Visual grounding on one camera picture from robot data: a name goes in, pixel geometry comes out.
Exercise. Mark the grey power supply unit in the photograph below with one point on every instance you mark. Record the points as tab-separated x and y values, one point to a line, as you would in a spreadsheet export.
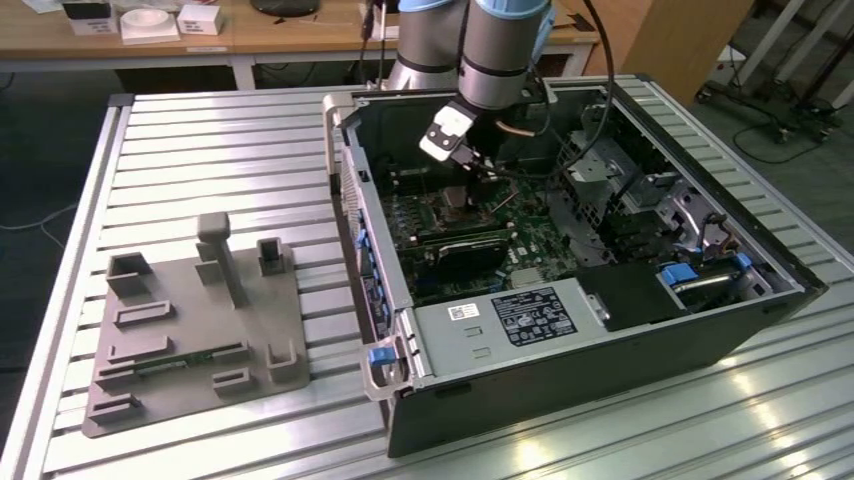
454	345

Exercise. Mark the wooden cabinet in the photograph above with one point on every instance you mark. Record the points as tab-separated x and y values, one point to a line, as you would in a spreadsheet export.
681	45

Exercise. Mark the small blue clip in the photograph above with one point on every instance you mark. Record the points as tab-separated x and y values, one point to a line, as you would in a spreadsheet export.
744	262

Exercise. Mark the silver CPU with green edge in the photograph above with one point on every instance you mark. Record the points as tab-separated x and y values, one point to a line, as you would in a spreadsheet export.
455	196

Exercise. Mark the black round base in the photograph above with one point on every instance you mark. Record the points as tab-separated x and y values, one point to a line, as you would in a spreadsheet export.
287	5

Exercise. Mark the CPU socket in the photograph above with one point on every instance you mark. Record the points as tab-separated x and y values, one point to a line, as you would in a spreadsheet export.
467	219

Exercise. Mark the grey parts rack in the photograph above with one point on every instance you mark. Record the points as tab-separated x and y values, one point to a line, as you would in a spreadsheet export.
201	320

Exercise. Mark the white wheeled stand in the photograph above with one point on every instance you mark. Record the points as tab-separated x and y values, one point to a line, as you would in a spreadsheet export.
757	40

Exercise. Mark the blue case latch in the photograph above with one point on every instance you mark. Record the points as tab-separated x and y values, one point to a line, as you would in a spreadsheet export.
381	357

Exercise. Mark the white round holder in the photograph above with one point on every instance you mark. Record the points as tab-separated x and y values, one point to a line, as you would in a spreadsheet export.
150	32

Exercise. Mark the black graphics card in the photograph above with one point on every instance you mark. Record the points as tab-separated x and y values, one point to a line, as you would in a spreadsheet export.
470	262

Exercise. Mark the green RAM stick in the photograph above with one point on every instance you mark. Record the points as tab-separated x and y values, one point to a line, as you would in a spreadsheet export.
181	361

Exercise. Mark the green motherboard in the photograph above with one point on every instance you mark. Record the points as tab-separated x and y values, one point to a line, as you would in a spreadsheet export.
534	235

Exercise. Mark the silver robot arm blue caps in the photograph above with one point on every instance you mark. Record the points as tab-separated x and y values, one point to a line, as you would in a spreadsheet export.
494	55

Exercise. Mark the wooden desk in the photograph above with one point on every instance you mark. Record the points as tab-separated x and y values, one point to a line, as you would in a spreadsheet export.
301	30

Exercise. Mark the metal disk bay cage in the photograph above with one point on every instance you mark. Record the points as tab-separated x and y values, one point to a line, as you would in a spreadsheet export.
594	170

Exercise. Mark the black and grey PC case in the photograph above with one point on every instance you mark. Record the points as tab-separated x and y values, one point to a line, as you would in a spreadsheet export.
568	400

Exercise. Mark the white box with black top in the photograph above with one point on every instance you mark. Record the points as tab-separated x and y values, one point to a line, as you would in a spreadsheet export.
90	25

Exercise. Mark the small silver heat sink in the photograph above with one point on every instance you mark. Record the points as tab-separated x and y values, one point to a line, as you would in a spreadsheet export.
529	278

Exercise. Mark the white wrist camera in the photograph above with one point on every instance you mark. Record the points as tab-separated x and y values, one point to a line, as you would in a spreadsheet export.
449	127

